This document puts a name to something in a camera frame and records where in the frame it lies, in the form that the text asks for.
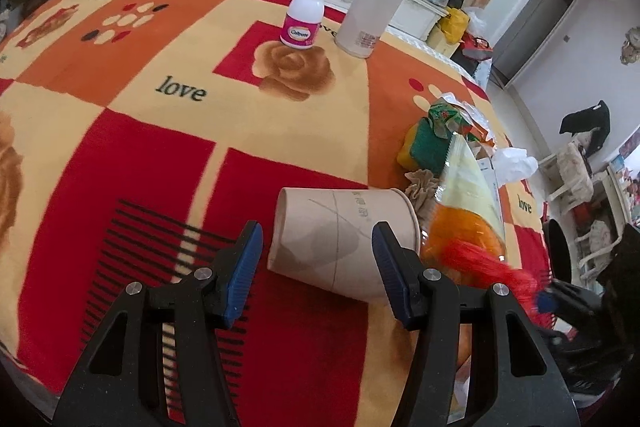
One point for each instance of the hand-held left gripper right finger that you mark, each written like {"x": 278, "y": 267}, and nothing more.
{"x": 389, "y": 268}

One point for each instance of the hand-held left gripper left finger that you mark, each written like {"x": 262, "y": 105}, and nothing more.
{"x": 244, "y": 268}

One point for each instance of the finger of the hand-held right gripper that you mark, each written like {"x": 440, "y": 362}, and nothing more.
{"x": 547, "y": 302}

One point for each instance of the brown paper cup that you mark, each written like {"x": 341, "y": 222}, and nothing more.
{"x": 325, "y": 237}

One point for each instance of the yellow green sponge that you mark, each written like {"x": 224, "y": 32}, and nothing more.
{"x": 424, "y": 148}

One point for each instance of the white tissue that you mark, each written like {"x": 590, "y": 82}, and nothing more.
{"x": 515, "y": 163}

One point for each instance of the black round stool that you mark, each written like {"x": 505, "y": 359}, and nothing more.
{"x": 557, "y": 249}

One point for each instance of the beige crumpled cloth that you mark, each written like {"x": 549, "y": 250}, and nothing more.
{"x": 420, "y": 192}

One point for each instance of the white upholstered chair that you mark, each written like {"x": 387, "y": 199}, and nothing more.
{"x": 597, "y": 234}
{"x": 575, "y": 172}

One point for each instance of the clear yellow orange plastic bag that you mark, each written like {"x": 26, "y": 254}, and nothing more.
{"x": 465, "y": 192}

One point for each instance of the red orange printed blanket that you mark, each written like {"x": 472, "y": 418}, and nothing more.
{"x": 150, "y": 157}

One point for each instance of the white plastic wrapper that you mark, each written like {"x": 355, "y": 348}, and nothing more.
{"x": 476, "y": 112}

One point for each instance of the black garment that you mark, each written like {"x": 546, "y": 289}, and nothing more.
{"x": 590, "y": 124}

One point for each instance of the white pill bottle pink label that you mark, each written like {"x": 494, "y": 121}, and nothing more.
{"x": 304, "y": 14}

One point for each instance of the white thermos bottle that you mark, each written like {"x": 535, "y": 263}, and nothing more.
{"x": 372, "y": 7}

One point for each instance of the gold wall ornament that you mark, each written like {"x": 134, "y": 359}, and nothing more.
{"x": 631, "y": 47}

